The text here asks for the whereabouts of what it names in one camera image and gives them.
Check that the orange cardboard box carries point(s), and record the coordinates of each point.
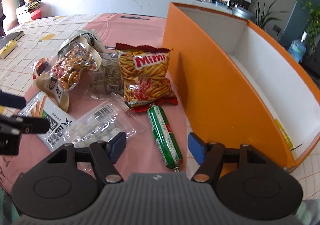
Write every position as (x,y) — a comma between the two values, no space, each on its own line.
(212,77)

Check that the blue water bottle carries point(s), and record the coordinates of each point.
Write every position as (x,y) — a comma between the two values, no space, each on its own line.
(297,48)

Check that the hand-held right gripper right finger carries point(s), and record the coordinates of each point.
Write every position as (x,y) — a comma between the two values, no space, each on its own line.
(196,147)

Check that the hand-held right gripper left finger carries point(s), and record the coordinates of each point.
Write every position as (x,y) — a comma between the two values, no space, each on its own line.
(117,145)

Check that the white storage crate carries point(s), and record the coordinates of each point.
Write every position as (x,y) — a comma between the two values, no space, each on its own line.
(25,14)

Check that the yellow white sponge block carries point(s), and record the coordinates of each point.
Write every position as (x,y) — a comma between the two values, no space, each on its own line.
(8,49)

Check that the dark book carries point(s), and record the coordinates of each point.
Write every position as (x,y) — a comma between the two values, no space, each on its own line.
(12,37)

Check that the metal trash can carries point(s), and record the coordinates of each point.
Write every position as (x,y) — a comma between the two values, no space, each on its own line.
(241,12)

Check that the white green snack packet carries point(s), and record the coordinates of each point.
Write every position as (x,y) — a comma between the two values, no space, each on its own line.
(53,115)

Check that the red yellow snack stick bag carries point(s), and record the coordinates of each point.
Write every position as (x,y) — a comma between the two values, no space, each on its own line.
(142,77)

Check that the clear bag of white candies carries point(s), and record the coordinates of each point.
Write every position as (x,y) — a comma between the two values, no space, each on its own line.
(100,125)

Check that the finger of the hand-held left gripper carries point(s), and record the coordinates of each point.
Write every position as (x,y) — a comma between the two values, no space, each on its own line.
(35,125)
(12,100)

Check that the tall leafy plant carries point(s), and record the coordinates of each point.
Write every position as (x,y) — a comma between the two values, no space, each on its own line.
(313,22)

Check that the potted green plant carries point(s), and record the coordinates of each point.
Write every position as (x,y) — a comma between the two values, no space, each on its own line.
(262,14)

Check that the pink tablecloth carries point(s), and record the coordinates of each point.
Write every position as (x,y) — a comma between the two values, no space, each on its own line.
(140,32)

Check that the clear packet of brown snacks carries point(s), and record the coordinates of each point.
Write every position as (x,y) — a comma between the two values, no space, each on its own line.
(107,74)

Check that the clear bag of orange peanuts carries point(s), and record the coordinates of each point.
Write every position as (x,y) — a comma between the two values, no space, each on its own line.
(72,64)

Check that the green sausage stick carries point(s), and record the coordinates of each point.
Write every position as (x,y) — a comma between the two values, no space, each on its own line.
(165,137)

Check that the brown paper snack packet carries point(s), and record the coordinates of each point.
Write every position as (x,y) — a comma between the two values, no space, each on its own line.
(47,84)

